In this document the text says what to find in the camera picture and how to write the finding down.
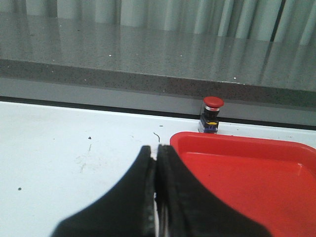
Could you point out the red mushroom push button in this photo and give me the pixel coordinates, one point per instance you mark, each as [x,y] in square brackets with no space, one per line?
[208,122]

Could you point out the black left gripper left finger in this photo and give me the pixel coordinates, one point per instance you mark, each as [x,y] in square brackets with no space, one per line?
[126,210]

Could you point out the grey stone counter ledge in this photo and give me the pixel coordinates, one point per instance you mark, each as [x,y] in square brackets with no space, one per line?
[96,64]

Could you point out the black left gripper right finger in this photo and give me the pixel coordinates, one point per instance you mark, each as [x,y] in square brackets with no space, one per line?
[188,209]

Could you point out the red plastic tray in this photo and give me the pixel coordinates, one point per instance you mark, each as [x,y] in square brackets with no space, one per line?
[269,181]

